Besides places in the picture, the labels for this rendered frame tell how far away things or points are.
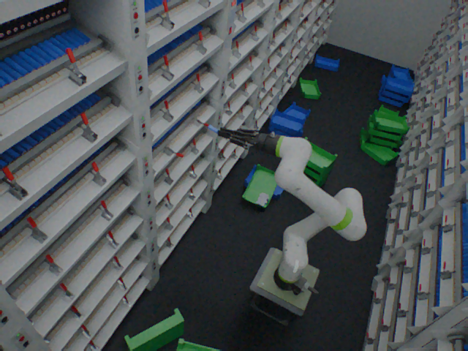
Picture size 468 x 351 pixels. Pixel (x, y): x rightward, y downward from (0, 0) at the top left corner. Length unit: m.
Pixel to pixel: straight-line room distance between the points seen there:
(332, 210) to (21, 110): 1.17
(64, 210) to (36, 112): 0.39
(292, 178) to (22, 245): 0.94
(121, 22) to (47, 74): 0.25
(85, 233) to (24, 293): 0.27
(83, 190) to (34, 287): 0.35
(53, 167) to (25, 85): 0.24
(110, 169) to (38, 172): 0.32
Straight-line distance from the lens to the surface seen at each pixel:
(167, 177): 1.80
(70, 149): 1.13
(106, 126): 1.20
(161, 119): 1.53
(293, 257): 1.88
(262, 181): 2.80
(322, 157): 2.94
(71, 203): 1.25
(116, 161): 1.35
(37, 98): 0.99
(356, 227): 1.64
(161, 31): 1.31
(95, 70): 1.09
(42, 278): 1.35
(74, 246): 1.39
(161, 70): 1.45
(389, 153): 3.70
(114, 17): 1.12
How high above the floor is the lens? 2.08
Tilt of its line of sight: 46 degrees down
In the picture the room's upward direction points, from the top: 10 degrees clockwise
